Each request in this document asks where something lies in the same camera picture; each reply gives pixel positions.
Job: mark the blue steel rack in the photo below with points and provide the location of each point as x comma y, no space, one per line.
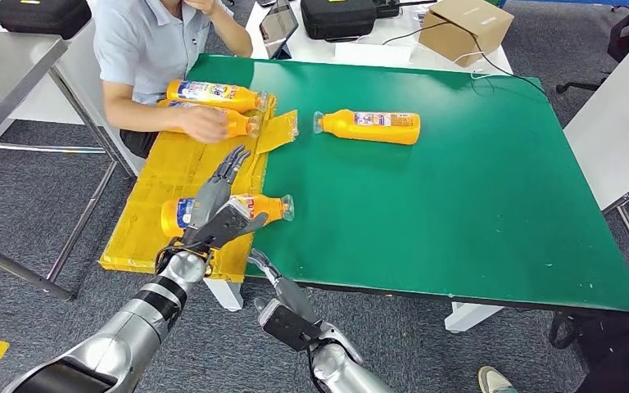
564,2

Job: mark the black bag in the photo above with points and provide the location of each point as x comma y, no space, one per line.
613,333

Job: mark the black carrying case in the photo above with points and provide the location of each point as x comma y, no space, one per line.
40,19
337,17

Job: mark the white side table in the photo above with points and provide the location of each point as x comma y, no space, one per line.
618,125
73,76

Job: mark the black office chair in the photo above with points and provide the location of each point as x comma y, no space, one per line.
624,35

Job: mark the white desk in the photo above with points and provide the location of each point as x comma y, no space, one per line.
319,50

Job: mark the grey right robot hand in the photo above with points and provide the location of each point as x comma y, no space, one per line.
290,290

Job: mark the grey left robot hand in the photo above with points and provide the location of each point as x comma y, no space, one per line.
208,201

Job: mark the black radio device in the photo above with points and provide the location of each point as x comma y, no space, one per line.
386,8

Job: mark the brown cardboard box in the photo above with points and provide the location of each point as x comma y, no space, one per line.
465,30

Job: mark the person's left hand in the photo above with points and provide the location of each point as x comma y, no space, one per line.
203,5

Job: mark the yellow taped cardboard sheet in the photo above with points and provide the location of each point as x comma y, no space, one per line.
146,179

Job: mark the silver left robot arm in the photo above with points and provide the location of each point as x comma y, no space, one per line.
130,325

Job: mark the dark smartphone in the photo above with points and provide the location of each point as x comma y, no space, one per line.
264,2

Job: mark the grey steel table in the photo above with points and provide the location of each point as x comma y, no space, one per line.
0,76

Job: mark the white table leg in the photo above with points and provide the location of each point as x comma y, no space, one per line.
469,317
226,295

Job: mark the person's right hand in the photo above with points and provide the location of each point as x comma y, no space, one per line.
206,123

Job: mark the dark tablet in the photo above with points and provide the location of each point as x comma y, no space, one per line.
278,26

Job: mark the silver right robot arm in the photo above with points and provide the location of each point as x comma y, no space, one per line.
341,369

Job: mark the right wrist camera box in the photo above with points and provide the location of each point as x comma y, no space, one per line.
287,325

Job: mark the orange detergent bottle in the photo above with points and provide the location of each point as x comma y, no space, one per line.
369,130
241,125
211,96
171,217

